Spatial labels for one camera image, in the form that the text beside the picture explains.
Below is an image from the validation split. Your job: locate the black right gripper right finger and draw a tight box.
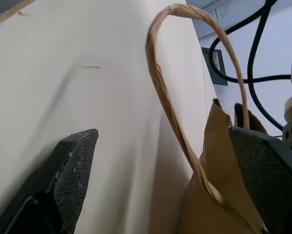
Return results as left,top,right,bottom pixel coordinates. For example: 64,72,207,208
228,126,292,234

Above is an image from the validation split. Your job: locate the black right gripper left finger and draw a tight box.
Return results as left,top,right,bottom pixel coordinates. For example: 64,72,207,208
0,128,99,234

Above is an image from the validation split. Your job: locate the brown paper bag with handle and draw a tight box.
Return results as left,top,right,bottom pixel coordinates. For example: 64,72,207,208
146,2,269,234

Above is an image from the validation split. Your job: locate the white perforated panel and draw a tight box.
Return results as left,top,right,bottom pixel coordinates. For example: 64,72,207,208
186,0,268,39

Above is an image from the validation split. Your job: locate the dark wall socket panel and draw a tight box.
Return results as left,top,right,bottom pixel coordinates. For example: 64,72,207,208
201,46,229,86

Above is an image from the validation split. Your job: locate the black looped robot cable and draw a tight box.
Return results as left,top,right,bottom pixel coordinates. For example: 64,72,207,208
209,0,292,84

